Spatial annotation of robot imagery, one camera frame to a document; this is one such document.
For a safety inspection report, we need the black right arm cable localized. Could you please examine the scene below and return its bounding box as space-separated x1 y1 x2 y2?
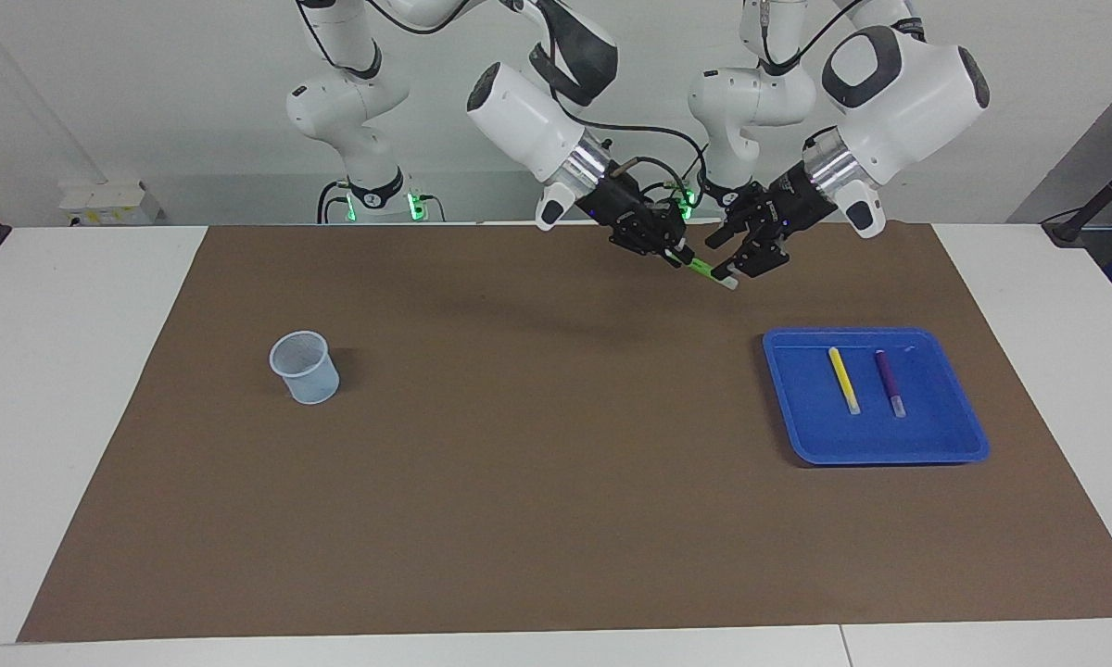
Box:
556 88 711 209

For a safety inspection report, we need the green pen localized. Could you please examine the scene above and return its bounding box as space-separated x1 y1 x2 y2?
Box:
676 250 739 291

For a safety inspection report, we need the translucent plastic cup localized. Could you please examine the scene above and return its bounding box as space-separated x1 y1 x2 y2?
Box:
269 331 341 406

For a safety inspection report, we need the purple pen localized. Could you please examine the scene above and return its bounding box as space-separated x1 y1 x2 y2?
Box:
874 348 907 419

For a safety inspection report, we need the yellow pen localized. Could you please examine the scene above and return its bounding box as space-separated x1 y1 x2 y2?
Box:
828 346 862 416

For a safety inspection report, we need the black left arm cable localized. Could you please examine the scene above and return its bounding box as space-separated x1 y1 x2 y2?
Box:
758 0 877 75

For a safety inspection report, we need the brown table mat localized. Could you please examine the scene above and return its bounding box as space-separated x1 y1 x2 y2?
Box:
17 220 1112 643

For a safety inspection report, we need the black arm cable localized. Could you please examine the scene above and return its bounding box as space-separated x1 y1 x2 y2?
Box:
758 0 877 75
556 88 711 209

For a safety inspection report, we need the blue plastic tray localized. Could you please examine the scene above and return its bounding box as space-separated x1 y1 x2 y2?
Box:
762 326 991 466

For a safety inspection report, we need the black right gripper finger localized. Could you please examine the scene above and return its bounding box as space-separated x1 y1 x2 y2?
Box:
612 239 685 270
653 206 696 265

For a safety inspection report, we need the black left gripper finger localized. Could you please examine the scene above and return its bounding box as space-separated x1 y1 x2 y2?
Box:
704 199 770 251
714 230 791 281

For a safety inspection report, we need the white wall box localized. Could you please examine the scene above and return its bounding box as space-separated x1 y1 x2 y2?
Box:
60 181 163 226

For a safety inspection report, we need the black stand pole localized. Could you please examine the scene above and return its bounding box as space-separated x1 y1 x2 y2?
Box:
1042 146 1112 246

